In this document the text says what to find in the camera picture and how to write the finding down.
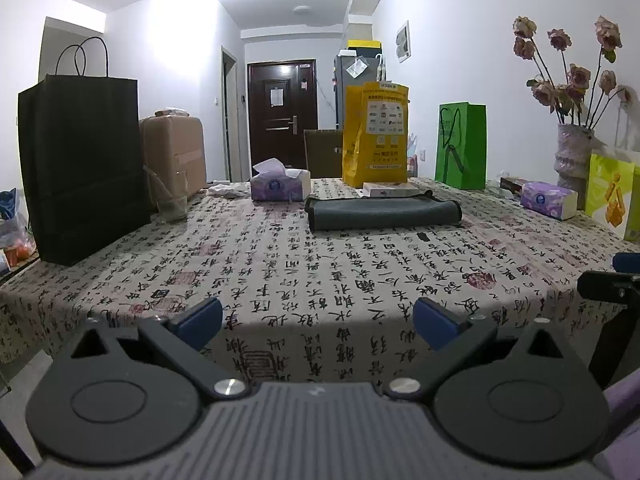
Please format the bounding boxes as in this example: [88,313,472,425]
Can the purple and grey towel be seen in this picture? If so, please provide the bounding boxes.
[305,191,462,232]

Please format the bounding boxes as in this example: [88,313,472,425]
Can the black paper shopping bag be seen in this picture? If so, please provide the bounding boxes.
[17,36,153,268]

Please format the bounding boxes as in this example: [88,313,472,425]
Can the green paper bag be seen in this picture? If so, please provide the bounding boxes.
[435,102,487,190]

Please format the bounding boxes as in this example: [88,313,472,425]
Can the yellow box on refrigerator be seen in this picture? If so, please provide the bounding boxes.
[347,39,382,50]

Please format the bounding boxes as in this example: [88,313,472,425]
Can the grey refrigerator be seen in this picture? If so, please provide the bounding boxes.
[333,47,382,129]

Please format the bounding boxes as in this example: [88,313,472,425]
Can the brown chair back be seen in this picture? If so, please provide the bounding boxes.
[304,129,343,179]

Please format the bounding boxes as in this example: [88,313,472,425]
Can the dark flat box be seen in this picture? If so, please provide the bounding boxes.
[499,177,527,196]

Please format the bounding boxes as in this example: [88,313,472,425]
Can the clear drinking glass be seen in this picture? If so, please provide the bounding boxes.
[143,166,188,223]

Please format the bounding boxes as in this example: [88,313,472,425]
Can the purple tissue pack, open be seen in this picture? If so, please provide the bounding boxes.
[250,158,311,203]

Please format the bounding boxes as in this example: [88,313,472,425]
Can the yellow paper bag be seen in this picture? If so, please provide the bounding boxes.
[342,81,409,188]

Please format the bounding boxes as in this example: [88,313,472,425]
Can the purple cloth at edge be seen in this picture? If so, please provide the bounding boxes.
[593,370,640,480]

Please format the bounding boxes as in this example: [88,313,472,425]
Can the framed wall picture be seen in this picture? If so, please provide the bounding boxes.
[395,22,411,63]

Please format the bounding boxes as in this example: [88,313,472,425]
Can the dark brown entrance door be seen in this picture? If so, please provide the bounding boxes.
[247,60,319,169]

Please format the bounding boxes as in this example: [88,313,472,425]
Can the pale wrapped flower vase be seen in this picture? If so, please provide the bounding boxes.
[554,124,594,210]

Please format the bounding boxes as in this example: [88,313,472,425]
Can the lime green gift bag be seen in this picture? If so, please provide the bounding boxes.
[586,146,639,242]

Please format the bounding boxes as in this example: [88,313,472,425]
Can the white flat box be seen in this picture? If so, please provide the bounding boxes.
[362,182,421,198]

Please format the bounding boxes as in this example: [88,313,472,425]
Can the brown cardboard box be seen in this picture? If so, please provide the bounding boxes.
[139,114,206,206]

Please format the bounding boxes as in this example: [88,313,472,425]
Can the calligraphy print tablecloth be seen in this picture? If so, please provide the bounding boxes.
[1,179,630,382]

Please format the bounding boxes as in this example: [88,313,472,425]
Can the crumpled white tissue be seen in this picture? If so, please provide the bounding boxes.
[207,182,250,200]

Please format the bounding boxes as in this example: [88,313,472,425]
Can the purple tissue pack, sealed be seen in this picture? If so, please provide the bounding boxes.
[521,181,578,221]

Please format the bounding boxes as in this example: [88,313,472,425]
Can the dried pink roses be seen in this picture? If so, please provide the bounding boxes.
[512,16,632,130]

